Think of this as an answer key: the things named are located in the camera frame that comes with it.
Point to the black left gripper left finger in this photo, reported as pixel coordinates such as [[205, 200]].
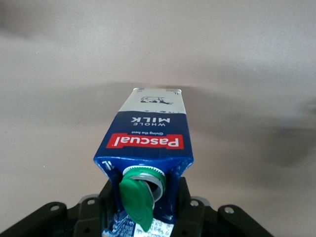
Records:
[[61, 219]]

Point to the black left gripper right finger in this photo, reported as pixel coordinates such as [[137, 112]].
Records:
[[217, 222]]

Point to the blue Pascal milk carton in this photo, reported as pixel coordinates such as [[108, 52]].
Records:
[[148, 138]]

